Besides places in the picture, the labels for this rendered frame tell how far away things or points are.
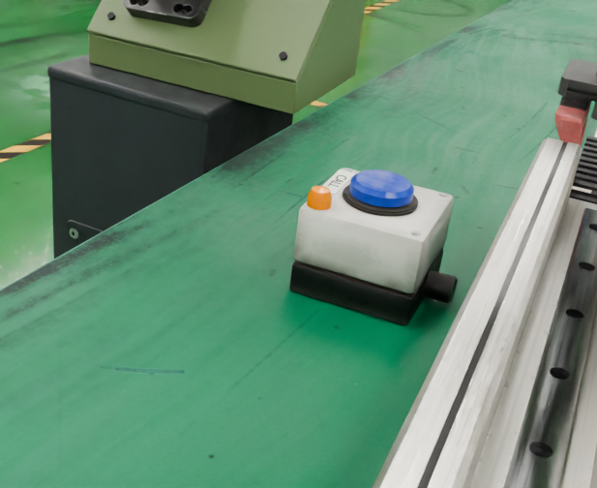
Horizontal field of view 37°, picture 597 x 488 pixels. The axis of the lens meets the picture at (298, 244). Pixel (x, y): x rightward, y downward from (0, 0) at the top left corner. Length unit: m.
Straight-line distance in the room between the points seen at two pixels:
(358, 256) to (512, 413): 0.16
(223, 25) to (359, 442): 0.55
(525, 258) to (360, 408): 0.12
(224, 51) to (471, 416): 0.61
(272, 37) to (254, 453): 0.53
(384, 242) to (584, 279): 0.11
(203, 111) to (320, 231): 0.35
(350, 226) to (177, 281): 0.12
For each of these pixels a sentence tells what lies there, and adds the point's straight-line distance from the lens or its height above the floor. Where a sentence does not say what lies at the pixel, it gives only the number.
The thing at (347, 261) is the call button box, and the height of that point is 0.81.
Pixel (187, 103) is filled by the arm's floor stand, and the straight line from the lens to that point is 0.88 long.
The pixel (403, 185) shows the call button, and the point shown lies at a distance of 0.55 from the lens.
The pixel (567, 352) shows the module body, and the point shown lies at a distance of 0.45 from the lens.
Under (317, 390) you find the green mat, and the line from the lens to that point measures 0.48.
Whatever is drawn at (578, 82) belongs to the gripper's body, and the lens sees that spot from 0.68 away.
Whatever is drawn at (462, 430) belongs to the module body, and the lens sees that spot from 0.33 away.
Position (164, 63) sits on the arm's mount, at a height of 0.80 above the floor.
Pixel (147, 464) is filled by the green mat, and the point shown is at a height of 0.78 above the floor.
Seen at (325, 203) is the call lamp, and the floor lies 0.84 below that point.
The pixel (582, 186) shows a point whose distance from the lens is 0.74.
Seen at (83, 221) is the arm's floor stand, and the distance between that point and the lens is 1.01.
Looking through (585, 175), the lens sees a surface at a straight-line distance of 0.75.
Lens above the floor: 1.07
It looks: 27 degrees down
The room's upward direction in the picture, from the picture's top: 7 degrees clockwise
